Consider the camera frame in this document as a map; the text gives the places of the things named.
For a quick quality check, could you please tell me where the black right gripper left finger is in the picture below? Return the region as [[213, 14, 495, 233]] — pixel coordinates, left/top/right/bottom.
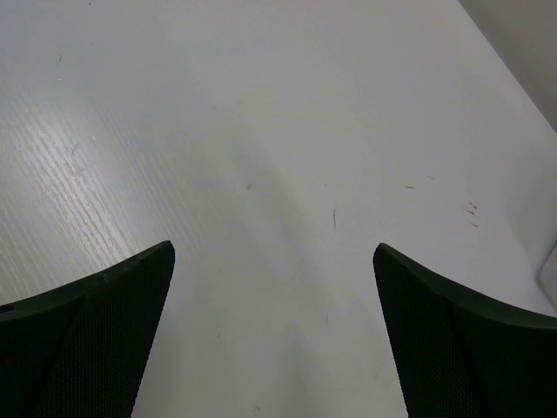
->
[[1, 241, 175, 417]]

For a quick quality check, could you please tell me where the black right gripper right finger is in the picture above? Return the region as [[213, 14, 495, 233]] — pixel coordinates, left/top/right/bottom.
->
[[373, 243, 556, 417]]

